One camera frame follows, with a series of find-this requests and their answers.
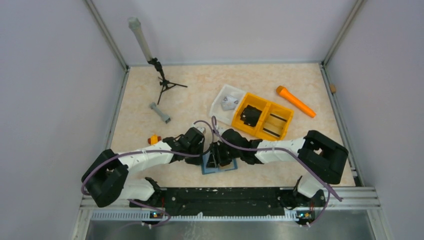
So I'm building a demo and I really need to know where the silver foil packet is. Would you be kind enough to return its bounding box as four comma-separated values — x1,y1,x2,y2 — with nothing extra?
220,95,240,111

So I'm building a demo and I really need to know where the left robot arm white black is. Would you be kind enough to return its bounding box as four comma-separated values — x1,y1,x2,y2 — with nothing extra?
81,127,205,208

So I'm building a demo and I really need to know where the purple cable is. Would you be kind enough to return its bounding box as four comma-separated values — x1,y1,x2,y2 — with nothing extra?
81,119,216,228
210,115,343,226

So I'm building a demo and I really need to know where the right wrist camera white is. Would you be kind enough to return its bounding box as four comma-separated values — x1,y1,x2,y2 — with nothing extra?
213,126,227,136

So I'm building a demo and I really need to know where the grey tube on tripod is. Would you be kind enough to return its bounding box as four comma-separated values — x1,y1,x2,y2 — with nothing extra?
128,16,153,64

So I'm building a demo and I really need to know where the orange plastic cone handle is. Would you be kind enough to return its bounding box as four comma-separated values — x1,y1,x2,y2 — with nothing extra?
276,85,316,118

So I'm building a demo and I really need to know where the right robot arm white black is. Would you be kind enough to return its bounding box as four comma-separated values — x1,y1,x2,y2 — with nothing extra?
213,128,349,206

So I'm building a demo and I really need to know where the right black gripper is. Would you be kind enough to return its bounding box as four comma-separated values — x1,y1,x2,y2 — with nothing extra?
206,141,242,169

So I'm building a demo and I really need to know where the small yellow red toy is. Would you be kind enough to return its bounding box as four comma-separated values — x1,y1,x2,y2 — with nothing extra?
147,134,162,145

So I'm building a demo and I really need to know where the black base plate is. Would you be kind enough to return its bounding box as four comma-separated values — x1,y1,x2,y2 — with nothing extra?
143,187,326,217

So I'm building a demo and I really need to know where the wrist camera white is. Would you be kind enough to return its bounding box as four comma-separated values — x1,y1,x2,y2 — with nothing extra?
196,126,206,135
213,126,227,136

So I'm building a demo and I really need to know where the white plastic tray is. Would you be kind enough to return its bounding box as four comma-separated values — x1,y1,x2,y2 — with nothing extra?
208,84,247,126

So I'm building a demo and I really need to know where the black mini tripod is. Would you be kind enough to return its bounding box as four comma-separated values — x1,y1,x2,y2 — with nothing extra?
147,57,188,105

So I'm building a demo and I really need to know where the black block in bin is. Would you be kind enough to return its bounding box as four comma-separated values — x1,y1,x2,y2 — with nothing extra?
240,105,262,128

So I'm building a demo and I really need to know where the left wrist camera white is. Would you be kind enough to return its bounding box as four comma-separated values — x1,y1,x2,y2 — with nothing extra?
196,126,206,135

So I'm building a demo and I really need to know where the grey dumbbell-shaped part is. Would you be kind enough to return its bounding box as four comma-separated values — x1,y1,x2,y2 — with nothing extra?
149,102,171,124

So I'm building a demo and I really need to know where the blue card holder wallet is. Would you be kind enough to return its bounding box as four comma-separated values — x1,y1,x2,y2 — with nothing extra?
201,155,238,175

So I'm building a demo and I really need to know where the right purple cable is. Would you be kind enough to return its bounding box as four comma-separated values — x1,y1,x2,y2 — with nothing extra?
210,115,343,226

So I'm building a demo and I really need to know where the small brown wall knob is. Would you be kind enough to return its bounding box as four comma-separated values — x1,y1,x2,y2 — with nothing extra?
329,83,337,94

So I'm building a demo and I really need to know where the yellow two-compartment bin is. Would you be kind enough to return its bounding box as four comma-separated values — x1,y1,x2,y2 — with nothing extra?
231,92,294,141

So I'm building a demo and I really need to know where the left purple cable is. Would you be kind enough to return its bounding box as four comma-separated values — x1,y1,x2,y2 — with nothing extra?
81,119,216,228

